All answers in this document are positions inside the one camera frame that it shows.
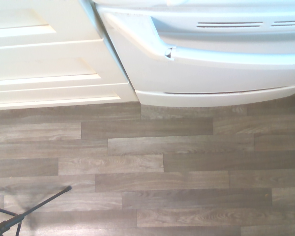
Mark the white oven range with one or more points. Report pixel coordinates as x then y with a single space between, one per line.
142 56

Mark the white oven bottom drawer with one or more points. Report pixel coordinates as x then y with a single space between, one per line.
211 71

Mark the white oven door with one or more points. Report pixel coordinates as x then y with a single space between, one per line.
211 6

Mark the cream kitchen cabinet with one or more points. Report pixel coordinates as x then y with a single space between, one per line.
39 61

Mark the black tripod leg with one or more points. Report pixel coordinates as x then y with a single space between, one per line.
19 216

